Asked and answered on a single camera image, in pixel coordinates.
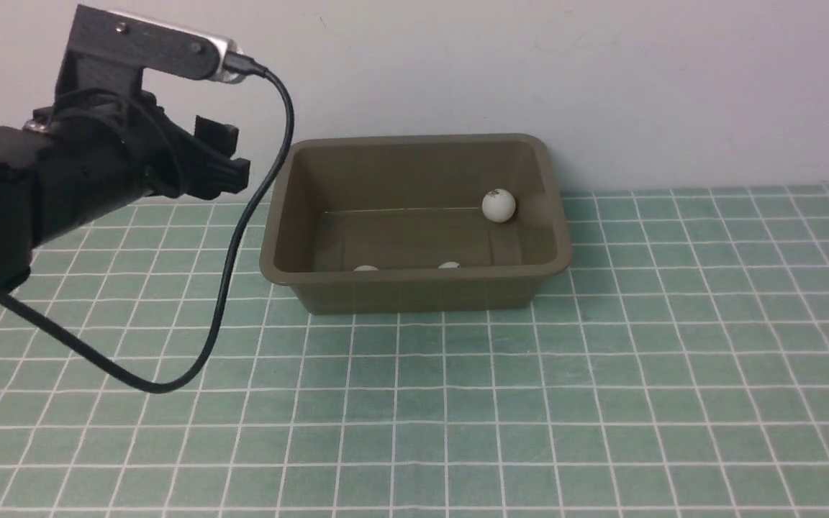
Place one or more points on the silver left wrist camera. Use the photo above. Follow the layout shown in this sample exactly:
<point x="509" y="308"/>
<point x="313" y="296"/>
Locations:
<point x="110" y="49"/>

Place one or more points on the white ball front printed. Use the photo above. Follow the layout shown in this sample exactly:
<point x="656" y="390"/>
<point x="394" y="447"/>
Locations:
<point x="498" y="206"/>

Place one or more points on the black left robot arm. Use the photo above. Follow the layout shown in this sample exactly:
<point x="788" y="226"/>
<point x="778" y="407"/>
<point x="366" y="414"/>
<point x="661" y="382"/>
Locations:
<point x="23" y="228"/>

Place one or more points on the olive plastic storage bin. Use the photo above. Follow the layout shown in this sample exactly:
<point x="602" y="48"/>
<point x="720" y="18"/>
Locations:
<point x="406" y="205"/>

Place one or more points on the green checkered table mat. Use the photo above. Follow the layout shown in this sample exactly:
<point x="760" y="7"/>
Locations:
<point x="679" y="369"/>

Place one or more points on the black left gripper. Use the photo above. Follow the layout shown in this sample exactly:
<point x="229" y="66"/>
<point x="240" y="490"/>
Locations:
<point x="109" y="149"/>

